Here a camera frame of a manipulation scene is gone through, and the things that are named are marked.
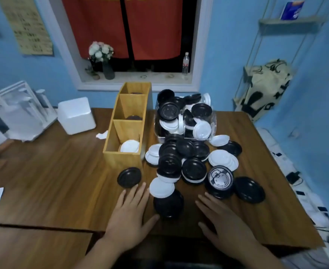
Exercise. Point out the person's left hand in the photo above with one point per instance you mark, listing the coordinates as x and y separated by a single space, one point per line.
125 221

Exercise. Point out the person's right hand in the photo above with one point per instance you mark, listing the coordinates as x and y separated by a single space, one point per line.
229 232

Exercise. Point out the black domed cup lid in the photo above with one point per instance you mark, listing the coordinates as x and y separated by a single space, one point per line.
129 177

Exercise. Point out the white domed cup lid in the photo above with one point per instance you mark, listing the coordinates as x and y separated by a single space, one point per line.
160 189

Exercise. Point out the wooden three-compartment organizer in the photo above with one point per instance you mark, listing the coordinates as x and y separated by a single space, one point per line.
122 162

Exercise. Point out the pile of black and white cup lids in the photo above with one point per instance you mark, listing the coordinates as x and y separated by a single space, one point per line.
193 169

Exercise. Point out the white foam box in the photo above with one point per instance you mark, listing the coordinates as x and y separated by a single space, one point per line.
76 116

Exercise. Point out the crumpled white tissue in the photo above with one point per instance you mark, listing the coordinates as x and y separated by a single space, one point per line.
102 135

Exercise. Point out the clear plastic container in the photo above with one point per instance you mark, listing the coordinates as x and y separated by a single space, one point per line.
213 121

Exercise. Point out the cream tote bag black print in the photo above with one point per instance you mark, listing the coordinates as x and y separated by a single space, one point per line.
265 89

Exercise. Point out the small potted plant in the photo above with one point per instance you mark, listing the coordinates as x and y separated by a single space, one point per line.
92 74

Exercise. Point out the clear plastic water bottle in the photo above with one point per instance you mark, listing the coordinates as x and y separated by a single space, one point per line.
185 64

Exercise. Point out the red curtain panel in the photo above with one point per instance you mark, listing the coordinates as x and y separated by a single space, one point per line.
156 27
97 25

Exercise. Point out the blue book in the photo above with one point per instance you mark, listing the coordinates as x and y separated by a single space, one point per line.
292 10

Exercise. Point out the white wall socket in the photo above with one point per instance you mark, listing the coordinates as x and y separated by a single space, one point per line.
294 134

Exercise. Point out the white window frame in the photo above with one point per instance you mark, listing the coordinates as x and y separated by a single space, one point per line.
69 58

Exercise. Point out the yellowish wall poster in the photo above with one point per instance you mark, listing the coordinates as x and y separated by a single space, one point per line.
27 25

